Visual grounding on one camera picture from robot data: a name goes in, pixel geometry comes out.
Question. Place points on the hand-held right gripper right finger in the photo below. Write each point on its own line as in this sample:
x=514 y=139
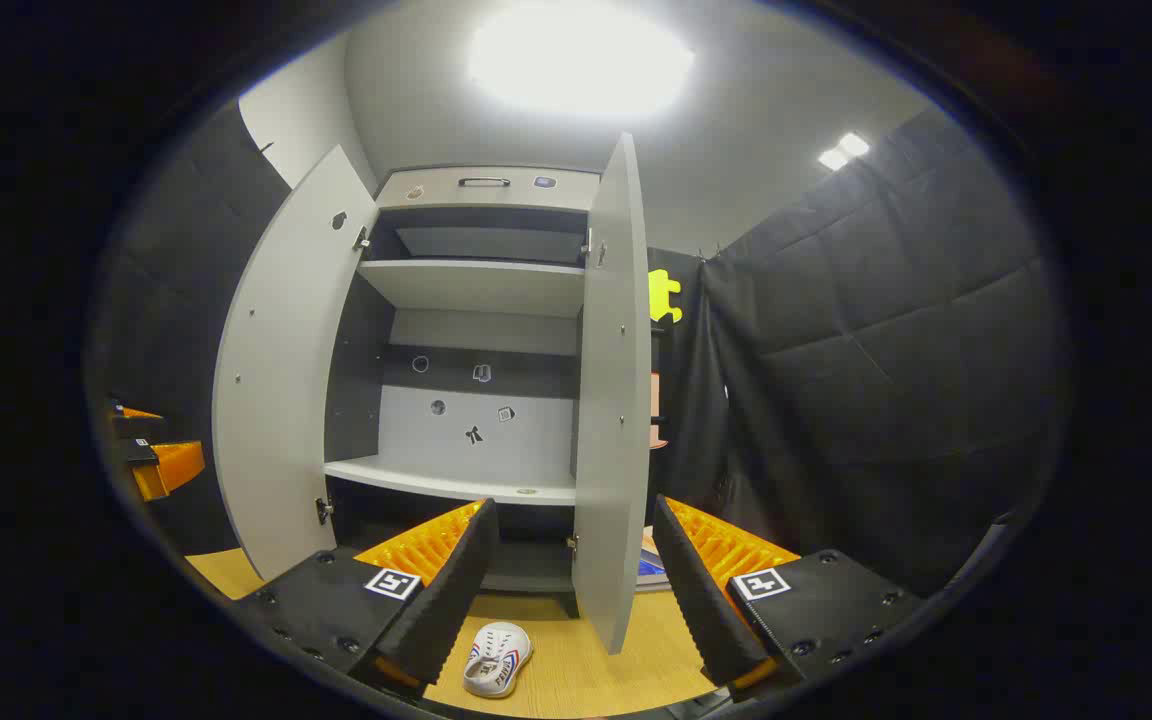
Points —
x=701 y=600

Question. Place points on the large ceiling light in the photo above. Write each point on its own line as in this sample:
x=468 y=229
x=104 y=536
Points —
x=581 y=55

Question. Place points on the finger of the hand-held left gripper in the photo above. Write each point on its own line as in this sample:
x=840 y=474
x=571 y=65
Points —
x=136 y=424
x=176 y=468

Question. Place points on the black backdrop cloth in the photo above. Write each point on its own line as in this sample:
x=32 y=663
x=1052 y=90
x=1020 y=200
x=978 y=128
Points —
x=686 y=400

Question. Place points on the small ceiling light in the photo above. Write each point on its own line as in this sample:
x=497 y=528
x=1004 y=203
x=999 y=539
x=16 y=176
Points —
x=844 y=152

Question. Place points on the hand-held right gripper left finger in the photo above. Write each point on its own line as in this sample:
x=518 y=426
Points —
x=446 y=600

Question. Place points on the white striped shoe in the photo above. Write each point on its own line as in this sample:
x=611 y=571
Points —
x=496 y=658

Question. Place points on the grey cabinet door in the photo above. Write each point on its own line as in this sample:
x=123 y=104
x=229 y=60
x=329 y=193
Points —
x=276 y=380
x=611 y=400

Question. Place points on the grey shoe cabinet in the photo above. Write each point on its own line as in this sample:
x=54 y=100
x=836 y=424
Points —
x=476 y=290

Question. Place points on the blue white book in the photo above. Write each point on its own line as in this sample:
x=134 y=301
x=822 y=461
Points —
x=652 y=572

